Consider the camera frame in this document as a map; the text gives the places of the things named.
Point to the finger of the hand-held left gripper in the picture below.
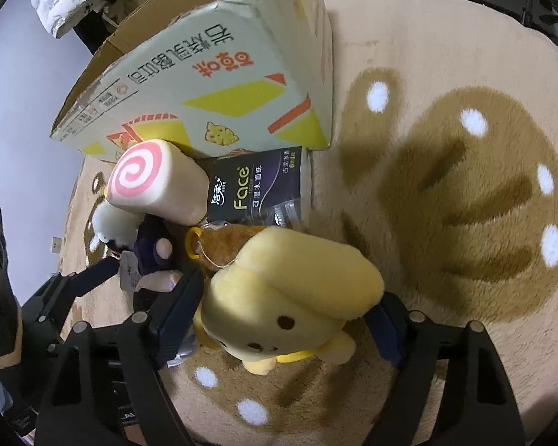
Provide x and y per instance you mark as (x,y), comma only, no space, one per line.
(97,273)

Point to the white down jacket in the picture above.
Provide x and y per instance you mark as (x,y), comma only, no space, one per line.
(65,0)

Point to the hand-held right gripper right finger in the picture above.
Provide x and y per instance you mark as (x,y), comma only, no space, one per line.
(387,334)

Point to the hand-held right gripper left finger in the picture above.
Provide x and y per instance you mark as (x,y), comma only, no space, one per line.
(174,320)

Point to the black tissue pack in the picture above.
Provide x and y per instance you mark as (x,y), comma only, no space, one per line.
(255,186)

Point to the white wall socket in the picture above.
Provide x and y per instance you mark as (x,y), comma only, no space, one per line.
(55,244)

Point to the yellow dog plush toy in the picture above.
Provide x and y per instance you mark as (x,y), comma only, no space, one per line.
(279,288)

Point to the beige paw pattern rug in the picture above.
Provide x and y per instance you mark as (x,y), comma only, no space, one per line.
(446,55)

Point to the dark purple plush toy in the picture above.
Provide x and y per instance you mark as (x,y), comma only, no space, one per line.
(149,241)

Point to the white fluffy plush toy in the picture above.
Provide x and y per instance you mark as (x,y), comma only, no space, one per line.
(114,223)

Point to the printed cardboard box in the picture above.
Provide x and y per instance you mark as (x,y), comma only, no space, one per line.
(190,69)

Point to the pink swirl roll plush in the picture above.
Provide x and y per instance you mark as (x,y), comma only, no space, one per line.
(167,181)

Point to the black chair base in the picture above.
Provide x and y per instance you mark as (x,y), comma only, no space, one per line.
(546,14)

